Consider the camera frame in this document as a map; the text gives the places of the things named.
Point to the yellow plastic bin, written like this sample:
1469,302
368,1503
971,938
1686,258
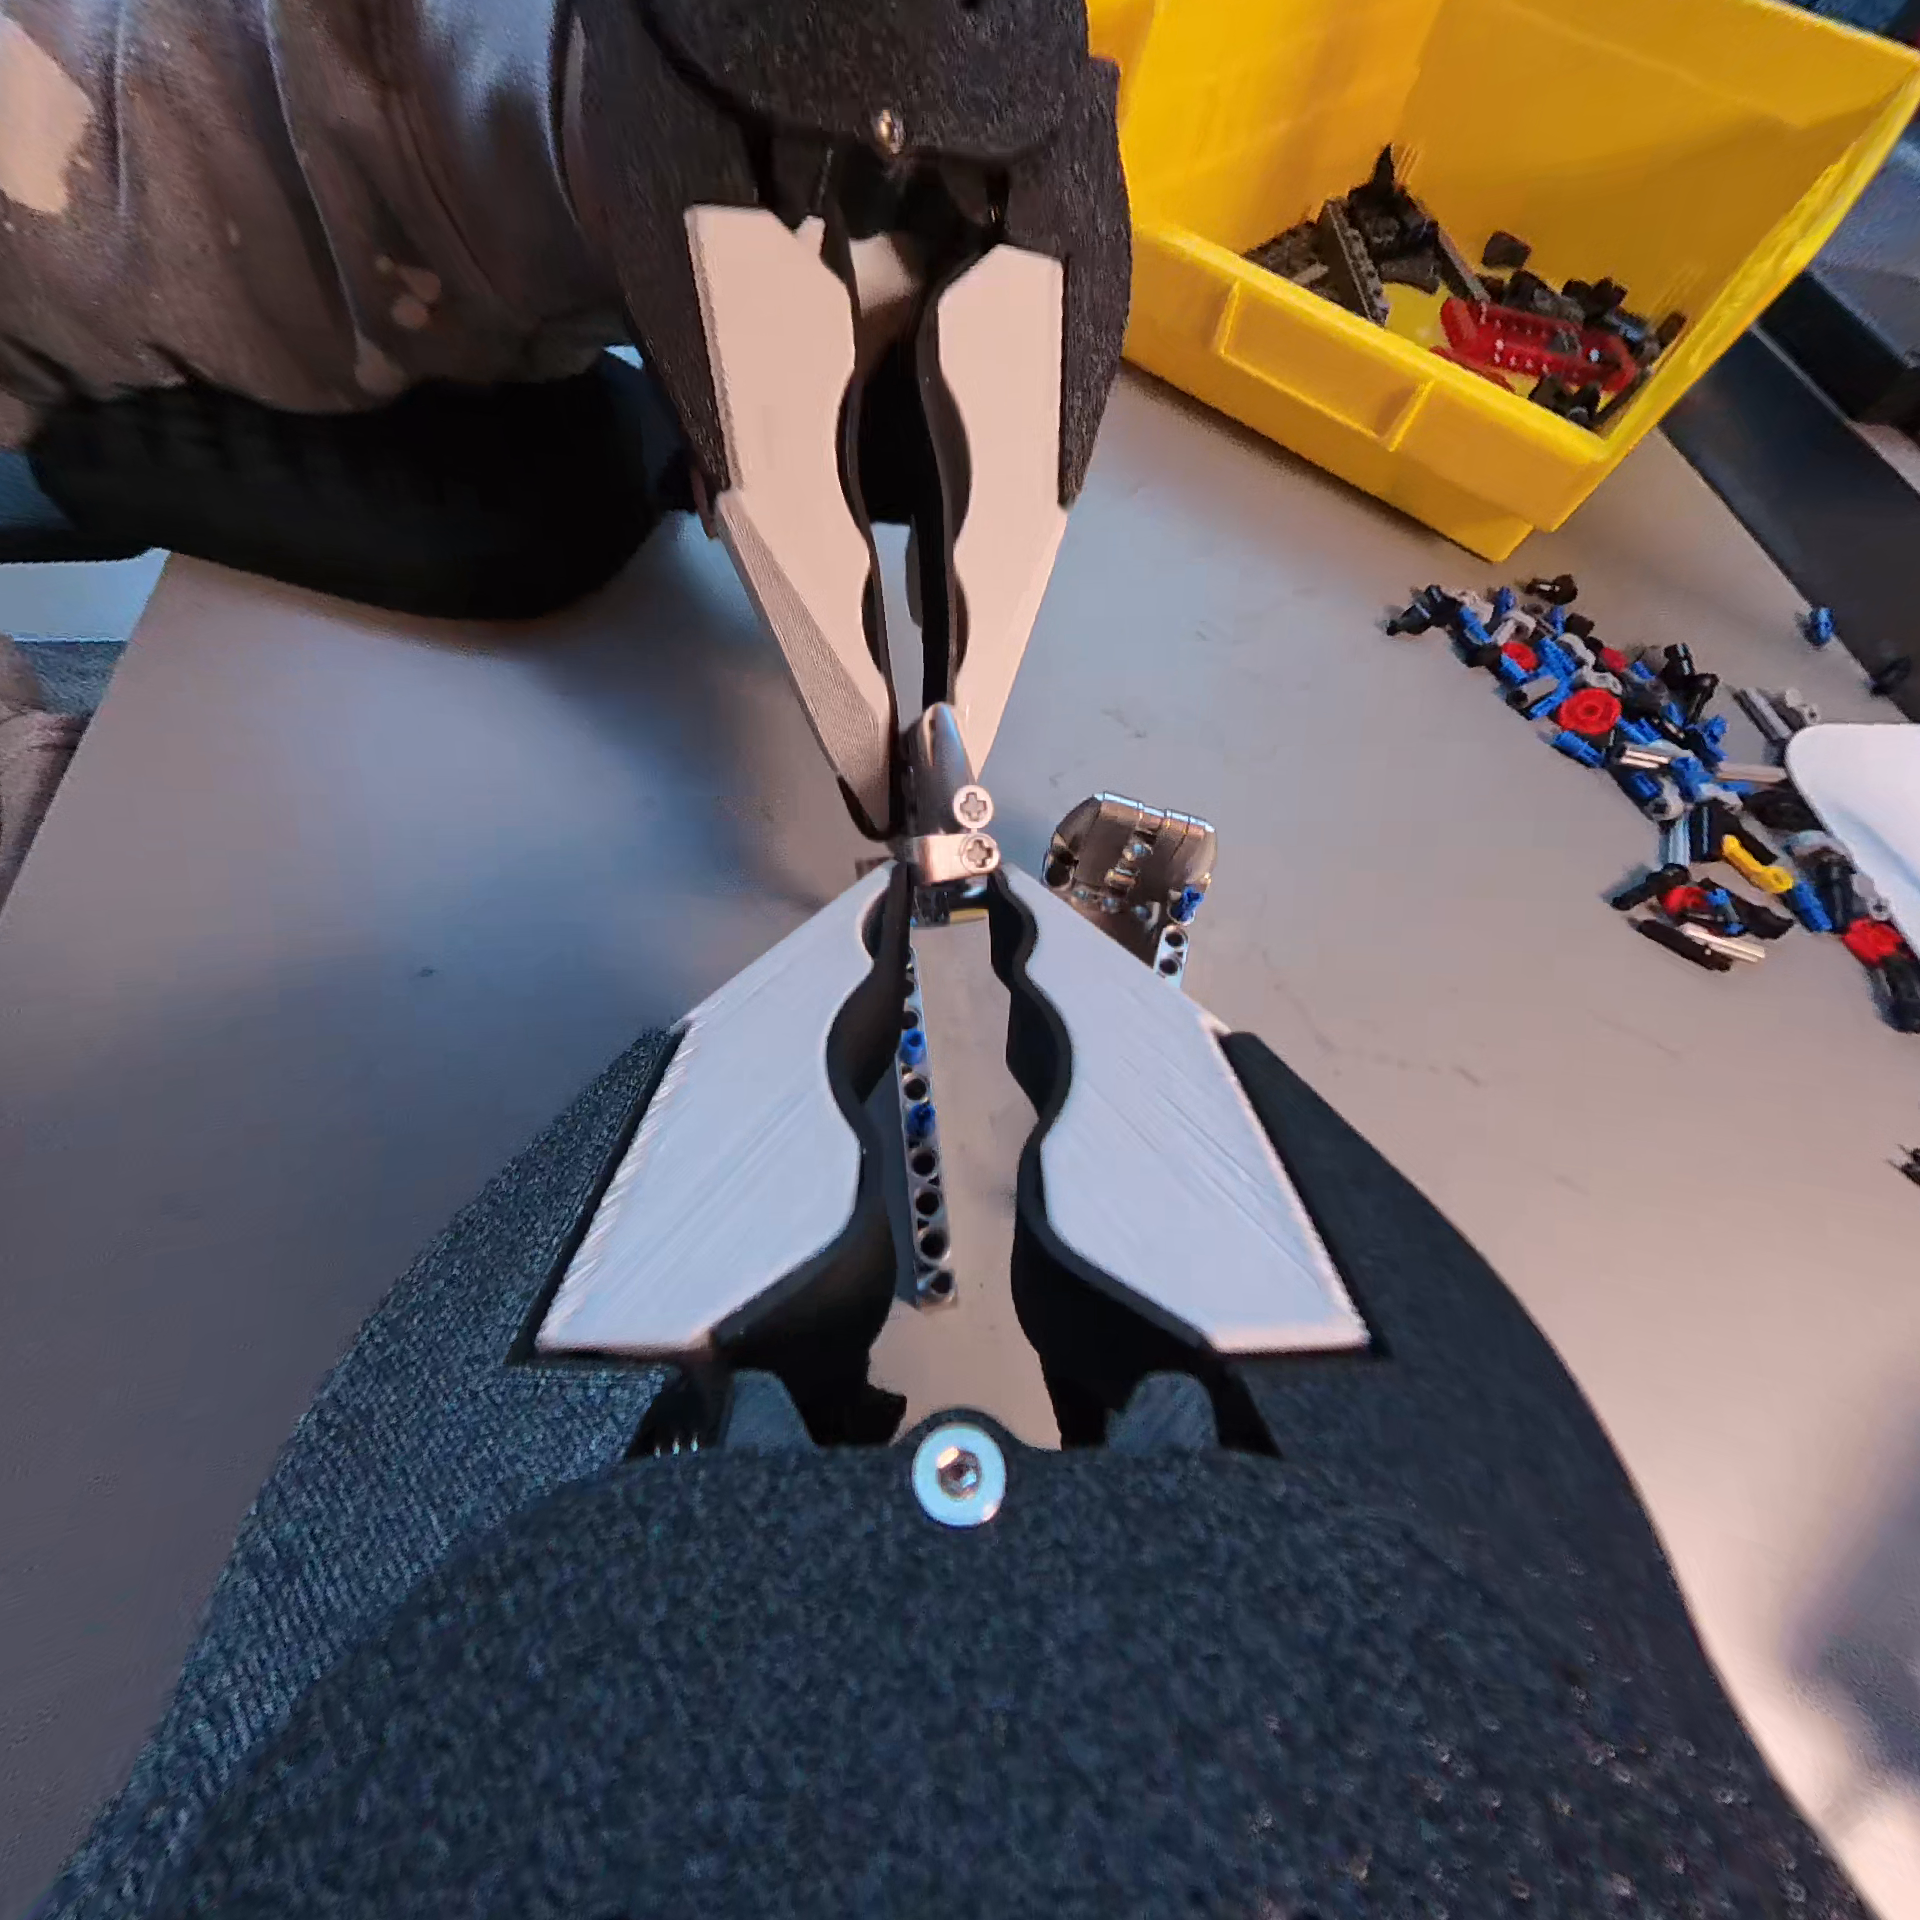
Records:
1261,106

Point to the grey holed beam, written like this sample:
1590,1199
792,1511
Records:
910,1045

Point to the long grey beam panel assembly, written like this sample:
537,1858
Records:
1126,849

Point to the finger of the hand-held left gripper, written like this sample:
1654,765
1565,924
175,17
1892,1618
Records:
1021,422
780,422

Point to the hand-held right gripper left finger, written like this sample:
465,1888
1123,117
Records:
720,1170

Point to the grey desk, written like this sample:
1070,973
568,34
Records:
451,902

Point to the yellow printed toy box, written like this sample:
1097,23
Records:
1350,406

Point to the pile of colourful toy pieces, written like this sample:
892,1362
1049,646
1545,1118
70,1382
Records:
1651,750

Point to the white base with battery box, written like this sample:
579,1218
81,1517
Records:
1876,809

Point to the silver curved toy panel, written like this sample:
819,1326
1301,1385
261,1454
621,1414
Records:
944,765

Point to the pile of black red parts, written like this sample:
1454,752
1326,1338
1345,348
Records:
1501,316

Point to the black ribbed cloth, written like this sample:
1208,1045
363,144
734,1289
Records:
376,495

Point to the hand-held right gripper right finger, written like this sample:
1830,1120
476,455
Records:
1184,1185

